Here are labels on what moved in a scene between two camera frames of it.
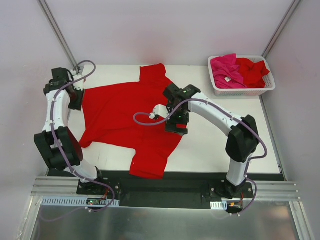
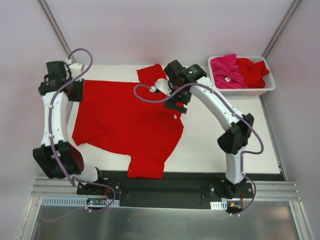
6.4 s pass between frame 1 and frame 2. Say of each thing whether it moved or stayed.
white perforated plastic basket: stayed
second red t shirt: stayed
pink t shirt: stayed
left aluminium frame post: stayed
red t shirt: moved
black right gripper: moved
